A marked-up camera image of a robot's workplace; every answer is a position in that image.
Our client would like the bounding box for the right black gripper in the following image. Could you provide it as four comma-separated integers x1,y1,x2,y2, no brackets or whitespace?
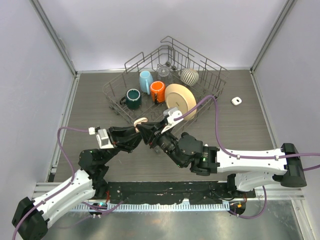
136,119,185,169

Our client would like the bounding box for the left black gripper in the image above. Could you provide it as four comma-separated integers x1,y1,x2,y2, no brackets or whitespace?
99,125,142,165

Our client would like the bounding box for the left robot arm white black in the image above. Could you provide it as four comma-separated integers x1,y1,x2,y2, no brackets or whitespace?
12,126,142,240

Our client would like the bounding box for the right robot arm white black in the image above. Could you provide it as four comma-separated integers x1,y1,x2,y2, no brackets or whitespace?
135,122,307,198

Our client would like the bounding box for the white earbud charging case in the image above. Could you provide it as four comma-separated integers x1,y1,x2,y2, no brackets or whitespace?
231,96,242,106

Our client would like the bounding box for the dark green mug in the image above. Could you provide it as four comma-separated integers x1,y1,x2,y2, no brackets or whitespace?
119,88,142,110

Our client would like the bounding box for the orange mug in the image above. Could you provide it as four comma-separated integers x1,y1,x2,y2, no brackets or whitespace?
149,81,166,105

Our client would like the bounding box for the beige plate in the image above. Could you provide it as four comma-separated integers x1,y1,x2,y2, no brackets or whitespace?
165,83,197,115

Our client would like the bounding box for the light blue mug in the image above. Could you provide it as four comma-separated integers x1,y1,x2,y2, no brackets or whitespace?
139,70,154,95

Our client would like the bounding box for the clear glass cup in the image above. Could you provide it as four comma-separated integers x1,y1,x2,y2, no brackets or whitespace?
157,65,173,86

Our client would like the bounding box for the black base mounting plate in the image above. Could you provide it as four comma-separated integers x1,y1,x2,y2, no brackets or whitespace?
94,181,256,205

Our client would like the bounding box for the striped ceramic mug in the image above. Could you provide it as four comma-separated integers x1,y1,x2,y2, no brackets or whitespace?
178,68,200,87

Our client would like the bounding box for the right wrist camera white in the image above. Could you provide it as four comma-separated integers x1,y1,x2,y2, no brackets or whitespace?
161,107,184,134

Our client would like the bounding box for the grey wire dish rack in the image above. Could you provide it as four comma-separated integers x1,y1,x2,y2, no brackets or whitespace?
102,36,230,125

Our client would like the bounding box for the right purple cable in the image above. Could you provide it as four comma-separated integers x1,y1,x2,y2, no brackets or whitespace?
174,95,320,220

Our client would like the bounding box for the purple cable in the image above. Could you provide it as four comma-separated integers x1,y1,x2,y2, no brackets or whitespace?
11,126,93,240
174,95,320,220

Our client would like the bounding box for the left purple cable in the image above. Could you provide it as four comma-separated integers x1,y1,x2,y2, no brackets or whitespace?
11,126,93,240

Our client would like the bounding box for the white slotted cable duct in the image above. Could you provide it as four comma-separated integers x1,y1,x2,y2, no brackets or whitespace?
69,202,230,212

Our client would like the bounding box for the aluminium frame post left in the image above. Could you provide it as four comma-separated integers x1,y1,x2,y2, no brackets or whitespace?
29,0,80,78

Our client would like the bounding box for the aluminium frame post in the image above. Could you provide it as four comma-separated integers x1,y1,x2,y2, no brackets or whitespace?
250,0,297,73
29,0,80,78

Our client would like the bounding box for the aluminium frame rail front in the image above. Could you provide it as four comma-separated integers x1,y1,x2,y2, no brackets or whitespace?
31,182,305,201

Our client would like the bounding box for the aluminium frame post right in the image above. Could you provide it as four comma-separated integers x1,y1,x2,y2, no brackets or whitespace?
250,0,297,73

